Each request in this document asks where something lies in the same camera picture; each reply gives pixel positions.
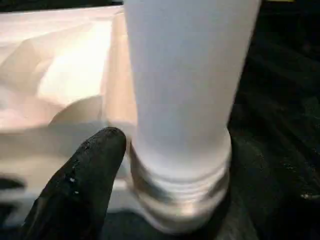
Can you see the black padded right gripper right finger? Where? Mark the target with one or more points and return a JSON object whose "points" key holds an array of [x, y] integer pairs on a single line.
{"points": [[275, 195]]}

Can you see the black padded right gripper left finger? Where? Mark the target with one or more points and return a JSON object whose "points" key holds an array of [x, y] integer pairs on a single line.
{"points": [[75, 190]]}

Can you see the white plastic table top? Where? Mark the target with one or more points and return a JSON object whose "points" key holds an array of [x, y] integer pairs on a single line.
{"points": [[62, 75]]}

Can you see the white plastic table leg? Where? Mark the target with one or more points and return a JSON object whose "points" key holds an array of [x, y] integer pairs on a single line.
{"points": [[185, 87]]}

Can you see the black work mat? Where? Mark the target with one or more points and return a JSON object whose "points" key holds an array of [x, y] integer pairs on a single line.
{"points": [[282, 75]]}

